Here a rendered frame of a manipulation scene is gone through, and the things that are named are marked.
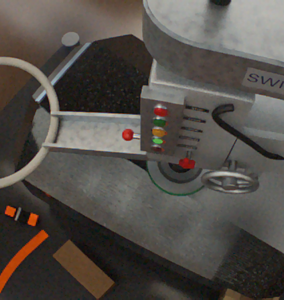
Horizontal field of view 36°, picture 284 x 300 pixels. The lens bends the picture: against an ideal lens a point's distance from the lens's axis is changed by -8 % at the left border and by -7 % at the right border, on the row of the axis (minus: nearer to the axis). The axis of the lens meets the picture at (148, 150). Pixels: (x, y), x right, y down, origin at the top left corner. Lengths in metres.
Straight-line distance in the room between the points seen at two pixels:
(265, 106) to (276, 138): 0.08
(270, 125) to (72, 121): 0.73
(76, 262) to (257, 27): 1.63
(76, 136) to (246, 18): 0.87
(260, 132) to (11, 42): 2.07
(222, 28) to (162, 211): 0.95
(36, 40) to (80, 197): 1.36
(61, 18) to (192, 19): 2.17
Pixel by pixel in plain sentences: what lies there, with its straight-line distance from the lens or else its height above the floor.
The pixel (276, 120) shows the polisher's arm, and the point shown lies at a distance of 1.02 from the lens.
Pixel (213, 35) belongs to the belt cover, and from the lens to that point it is 0.72.
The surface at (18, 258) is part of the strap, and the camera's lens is 2.33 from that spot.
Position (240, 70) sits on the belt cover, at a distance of 0.75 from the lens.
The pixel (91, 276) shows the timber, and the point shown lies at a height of 0.13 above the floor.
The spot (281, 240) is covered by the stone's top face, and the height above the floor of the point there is 0.80.
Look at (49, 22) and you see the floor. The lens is 2.87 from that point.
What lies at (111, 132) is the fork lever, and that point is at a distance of 1.44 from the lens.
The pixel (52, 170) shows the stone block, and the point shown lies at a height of 0.66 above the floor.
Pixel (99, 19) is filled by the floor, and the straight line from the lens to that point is 2.82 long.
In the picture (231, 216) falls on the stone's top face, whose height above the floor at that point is 0.80.
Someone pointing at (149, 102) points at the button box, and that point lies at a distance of 0.87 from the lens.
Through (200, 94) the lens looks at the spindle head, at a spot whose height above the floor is 1.51.
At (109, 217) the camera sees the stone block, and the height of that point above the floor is 0.63.
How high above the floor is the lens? 2.26
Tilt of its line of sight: 70 degrees down
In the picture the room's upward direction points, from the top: 3 degrees clockwise
